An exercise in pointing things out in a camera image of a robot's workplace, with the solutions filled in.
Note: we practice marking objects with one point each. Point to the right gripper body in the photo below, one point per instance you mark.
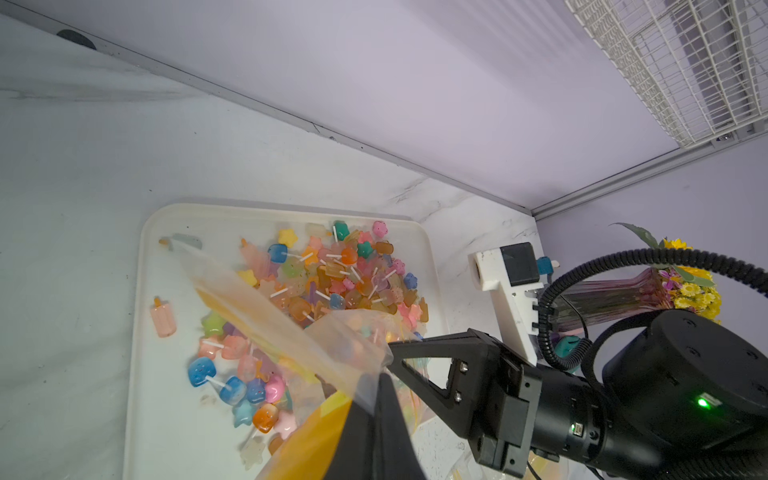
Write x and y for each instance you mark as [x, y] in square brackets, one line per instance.
[518, 409]

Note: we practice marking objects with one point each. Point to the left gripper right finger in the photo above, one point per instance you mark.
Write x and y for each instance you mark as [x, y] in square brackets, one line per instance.
[393, 456]

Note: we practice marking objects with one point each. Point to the yellow flower bouquet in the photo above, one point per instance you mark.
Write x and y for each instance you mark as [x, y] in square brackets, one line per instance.
[683, 287]

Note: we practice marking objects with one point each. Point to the green rubber glove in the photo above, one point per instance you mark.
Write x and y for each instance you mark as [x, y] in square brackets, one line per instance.
[565, 345]

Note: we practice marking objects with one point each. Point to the white wire wall basket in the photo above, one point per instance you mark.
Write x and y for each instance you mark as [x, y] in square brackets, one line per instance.
[699, 67]

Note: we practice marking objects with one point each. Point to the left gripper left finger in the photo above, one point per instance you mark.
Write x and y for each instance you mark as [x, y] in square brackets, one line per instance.
[353, 458]

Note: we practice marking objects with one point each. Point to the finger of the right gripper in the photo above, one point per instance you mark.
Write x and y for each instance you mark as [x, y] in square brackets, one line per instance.
[474, 360]

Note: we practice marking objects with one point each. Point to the white plastic tray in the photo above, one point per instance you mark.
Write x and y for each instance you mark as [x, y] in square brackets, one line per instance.
[178, 431]

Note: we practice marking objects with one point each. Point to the poured candies pile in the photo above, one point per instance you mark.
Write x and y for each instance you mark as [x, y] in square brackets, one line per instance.
[345, 288]

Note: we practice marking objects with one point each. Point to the large ziploc bag of candies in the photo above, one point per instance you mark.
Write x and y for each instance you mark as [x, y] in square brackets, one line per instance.
[316, 346]

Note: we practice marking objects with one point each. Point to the dark glass vase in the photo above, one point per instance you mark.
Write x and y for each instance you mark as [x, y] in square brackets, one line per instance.
[601, 301]

